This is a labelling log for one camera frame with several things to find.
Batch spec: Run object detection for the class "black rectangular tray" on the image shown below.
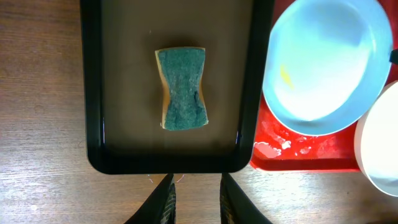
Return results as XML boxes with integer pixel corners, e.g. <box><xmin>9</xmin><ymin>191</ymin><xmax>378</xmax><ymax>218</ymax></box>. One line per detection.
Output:
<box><xmin>80</xmin><ymin>1</ymin><xmax>274</xmax><ymax>174</ymax></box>

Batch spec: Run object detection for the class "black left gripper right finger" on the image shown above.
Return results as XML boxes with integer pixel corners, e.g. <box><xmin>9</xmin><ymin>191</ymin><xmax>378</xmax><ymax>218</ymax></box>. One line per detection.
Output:
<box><xmin>220</xmin><ymin>173</ymin><xmax>272</xmax><ymax>224</ymax></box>

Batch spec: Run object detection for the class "light blue plate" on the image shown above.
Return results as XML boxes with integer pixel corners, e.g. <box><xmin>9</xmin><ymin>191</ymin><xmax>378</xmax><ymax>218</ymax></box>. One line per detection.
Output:
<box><xmin>262</xmin><ymin>0</ymin><xmax>393</xmax><ymax>136</ymax></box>

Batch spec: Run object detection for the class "white plate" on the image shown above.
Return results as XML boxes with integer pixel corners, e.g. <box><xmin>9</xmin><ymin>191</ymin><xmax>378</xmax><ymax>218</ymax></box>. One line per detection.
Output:
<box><xmin>354</xmin><ymin>81</ymin><xmax>397</xmax><ymax>197</ymax></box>

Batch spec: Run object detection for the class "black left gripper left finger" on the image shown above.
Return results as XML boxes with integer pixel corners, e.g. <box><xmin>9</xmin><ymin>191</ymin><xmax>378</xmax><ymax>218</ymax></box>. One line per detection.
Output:
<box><xmin>125</xmin><ymin>174</ymin><xmax>177</xmax><ymax>224</ymax></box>

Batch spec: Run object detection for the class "red plastic tray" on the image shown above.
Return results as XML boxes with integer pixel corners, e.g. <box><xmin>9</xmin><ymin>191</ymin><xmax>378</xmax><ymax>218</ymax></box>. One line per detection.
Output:
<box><xmin>250</xmin><ymin>0</ymin><xmax>397</xmax><ymax>172</ymax></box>

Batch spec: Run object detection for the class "green and yellow sponge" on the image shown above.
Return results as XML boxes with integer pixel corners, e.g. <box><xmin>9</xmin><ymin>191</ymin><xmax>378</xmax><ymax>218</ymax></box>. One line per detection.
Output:
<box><xmin>155</xmin><ymin>47</ymin><xmax>208</xmax><ymax>131</ymax></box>

